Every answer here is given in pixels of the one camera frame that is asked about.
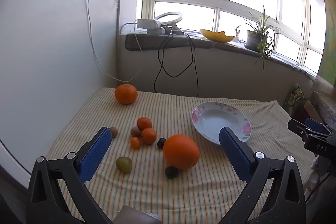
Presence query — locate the potted spider plant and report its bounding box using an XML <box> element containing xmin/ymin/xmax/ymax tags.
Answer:
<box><xmin>236</xmin><ymin>6</ymin><xmax>283</xmax><ymax>71</ymax></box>

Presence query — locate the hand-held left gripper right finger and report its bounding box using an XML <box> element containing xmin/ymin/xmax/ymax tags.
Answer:
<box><xmin>218</xmin><ymin>126</ymin><xmax>306</xmax><ymax>224</ymax></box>

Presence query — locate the floral white plate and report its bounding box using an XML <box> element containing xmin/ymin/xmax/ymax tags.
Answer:
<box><xmin>191</xmin><ymin>102</ymin><xmax>252</xmax><ymax>146</ymax></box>

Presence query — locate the large flat tangerine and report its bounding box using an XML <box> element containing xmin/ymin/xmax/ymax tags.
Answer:
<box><xmin>114</xmin><ymin>84</ymin><xmax>138</xmax><ymax>105</ymax></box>

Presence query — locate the green package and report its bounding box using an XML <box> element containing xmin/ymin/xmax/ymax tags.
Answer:
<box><xmin>285</xmin><ymin>85</ymin><xmax>307</xmax><ymax>115</ymax></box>

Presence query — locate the striped tablecloth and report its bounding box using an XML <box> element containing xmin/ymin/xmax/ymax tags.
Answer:
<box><xmin>45</xmin><ymin>88</ymin><xmax>315</xmax><ymax>224</ymax></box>

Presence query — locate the cardboard box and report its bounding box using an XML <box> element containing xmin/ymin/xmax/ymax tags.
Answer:
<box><xmin>291</xmin><ymin>99</ymin><xmax>325</xmax><ymax>124</ymax></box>

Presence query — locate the white ring light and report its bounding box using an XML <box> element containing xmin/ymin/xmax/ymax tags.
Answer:
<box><xmin>153</xmin><ymin>12</ymin><xmax>183</xmax><ymax>30</ymax></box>

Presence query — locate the black cable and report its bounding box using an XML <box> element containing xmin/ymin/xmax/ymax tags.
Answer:
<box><xmin>154</xmin><ymin>31</ymin><xmax>199</xmax><ymax>97</ymax></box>

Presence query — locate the white cabinet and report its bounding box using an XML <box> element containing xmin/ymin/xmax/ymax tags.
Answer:
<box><xmin>0</xmin><ymin>0</ymin><xmax>118</xmax><ymax>182</ymax></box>

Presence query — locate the medium mandarin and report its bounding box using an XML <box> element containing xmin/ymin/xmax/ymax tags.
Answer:
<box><xmin>141</xmin><ymin>128</ymin><xmax>157</xmax><ymax>145</ymax></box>
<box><xmin>136</xmin><ymin>117</ymin><xmax>153</xmax><ymax>131</ymax></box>

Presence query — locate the white power adapter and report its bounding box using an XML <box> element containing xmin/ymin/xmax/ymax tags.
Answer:
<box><xmin>147</xmin><ymin>27</ymin><xmax>172</xmax><ymax>36</ymax></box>

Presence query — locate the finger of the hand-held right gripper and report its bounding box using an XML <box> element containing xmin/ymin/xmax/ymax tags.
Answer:
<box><xmin>287</xmin><ymin>118</ymin><xmax>326</xmax><ymax>141</ymax></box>
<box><xmin>304</xmin><ymin>117</ymin><xmax>333</xmax><ymax>133</ymax></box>

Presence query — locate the white power strip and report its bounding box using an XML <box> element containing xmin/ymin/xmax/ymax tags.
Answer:
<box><xmin>135</xmin><ymin>19</ymin><xmax>162</xmax><ymax>30</ymax></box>

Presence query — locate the white cable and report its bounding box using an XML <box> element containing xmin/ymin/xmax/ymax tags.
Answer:
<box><xmin>87</xmin><ymin>0</ymin><xmax>143</xmax><ymax>83</ymax></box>

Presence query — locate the green plum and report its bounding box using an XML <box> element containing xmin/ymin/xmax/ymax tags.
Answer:
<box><xmin>116</xmin><ymin>156</ymin><xmax>133</xmax><ymax>174</ymax></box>

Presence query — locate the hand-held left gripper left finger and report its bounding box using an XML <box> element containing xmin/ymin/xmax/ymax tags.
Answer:
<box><xmin>26</xmin><ymin>126</ymin><xmax>114</xmax><ymax>224</ymax></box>

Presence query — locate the large smooth orange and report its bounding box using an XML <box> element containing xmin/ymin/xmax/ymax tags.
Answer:
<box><xmin>163</xmin><ymin>134</ymin><xmax>200</xmax><ymax>170</ymax></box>

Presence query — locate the grey windowsill cover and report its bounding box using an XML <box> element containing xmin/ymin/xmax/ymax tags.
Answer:
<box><xmin>124</xmin><ymin>31</ymin><xmax>320</xmax><ymax>81</ymax></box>

